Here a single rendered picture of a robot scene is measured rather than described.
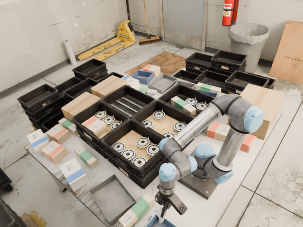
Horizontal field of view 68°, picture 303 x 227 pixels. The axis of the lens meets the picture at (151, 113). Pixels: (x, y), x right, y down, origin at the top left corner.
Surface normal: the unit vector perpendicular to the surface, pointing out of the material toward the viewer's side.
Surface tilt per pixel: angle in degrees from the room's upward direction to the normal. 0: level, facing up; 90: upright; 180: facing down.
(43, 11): 90
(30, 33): 90
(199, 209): 0
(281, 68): 73
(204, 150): 4
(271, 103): 0
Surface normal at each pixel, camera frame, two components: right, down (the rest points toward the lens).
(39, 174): -0.09, -0.76
